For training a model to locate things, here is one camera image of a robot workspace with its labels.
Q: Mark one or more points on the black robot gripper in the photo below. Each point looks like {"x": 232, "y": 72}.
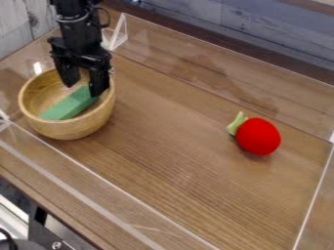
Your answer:
{"x": 78, "y": 49}

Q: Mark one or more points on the green rectangular block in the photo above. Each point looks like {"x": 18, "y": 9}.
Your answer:
{"x": 71, "y": 106}

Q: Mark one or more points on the brown wooden bowl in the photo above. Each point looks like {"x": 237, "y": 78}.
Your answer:
{"x": 43, "y": 91}

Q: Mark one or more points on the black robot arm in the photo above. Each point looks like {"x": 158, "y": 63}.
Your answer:
{"x": 78, "y": 9}

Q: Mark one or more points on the red plush tomato toy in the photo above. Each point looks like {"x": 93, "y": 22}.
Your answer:
{"x": 256, "y": 134}

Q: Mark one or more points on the clear acrylic corner bracket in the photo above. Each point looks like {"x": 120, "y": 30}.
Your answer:
{"x": 115, "y": 37}

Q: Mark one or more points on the clear acrylic tray wall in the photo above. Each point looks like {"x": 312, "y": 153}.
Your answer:
{"x": 111, "y": 219}

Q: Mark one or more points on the black metal table frame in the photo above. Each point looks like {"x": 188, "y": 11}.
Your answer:
{"x": 41, "y": 234}

